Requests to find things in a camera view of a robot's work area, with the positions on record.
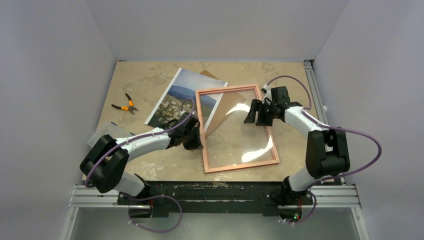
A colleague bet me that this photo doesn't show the brown cardboard backing board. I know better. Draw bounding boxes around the brown cardboard backing board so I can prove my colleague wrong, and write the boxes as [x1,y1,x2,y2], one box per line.
[196,91,246,138]

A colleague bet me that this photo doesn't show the landscape photo print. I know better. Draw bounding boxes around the landscape photo print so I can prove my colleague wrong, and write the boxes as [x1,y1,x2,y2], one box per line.
[144,68,229,128]

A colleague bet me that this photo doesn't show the red wooden picture frame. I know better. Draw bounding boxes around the red wooden picture frame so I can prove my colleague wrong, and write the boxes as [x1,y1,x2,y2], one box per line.
[195,83,281,174]

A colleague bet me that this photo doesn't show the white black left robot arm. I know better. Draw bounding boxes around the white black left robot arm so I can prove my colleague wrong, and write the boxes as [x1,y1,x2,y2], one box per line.
[79,113,203,205]

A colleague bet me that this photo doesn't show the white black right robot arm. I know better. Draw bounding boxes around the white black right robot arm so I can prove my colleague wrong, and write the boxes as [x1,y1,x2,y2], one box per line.
[244,85,350,204]

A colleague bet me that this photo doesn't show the clear plastic parts box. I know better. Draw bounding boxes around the clear plastic parts box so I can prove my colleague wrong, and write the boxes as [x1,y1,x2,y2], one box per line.
[87,121,135,148]

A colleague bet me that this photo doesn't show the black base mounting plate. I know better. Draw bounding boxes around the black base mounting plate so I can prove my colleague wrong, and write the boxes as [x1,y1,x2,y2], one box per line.
[118,181,309,219]

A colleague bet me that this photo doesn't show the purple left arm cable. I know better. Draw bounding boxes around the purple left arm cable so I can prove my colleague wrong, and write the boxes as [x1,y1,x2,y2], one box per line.
[84,97,196,189]

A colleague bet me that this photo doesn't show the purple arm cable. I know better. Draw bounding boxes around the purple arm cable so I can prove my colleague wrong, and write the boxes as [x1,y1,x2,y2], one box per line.
[84,97,196,189]
[264,75,383,190]

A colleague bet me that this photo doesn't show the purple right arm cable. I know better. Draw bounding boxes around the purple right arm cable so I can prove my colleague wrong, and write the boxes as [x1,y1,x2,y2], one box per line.
[264,75,383,190]

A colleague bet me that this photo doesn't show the orange handled pliers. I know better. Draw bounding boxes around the orange handled pliers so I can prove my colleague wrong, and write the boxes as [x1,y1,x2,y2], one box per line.
[111,93,139,116]

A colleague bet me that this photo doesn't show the aluminium rail right side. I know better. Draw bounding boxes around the aluminium rail right side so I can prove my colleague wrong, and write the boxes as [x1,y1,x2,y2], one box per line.
[303,60,328,124]

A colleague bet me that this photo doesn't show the aluminium rail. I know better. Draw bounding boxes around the aluminium rail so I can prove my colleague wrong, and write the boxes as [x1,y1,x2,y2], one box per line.
[68,185,362,208]
[303,60,328,124]

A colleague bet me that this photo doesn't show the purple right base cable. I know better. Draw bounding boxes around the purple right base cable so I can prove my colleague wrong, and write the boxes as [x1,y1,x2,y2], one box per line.
[278,195,317,226]

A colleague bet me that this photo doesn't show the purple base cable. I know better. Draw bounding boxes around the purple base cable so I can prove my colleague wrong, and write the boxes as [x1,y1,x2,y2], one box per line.
[128,194,183,233]
[278,195,317,226]

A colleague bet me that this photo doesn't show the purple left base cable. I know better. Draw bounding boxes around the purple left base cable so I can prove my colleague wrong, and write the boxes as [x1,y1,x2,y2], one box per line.
[128,194,183,233]

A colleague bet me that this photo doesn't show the aluminium front rail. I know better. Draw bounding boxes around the aluminium front rail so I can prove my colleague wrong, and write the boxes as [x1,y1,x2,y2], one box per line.
[68,185,362,208]

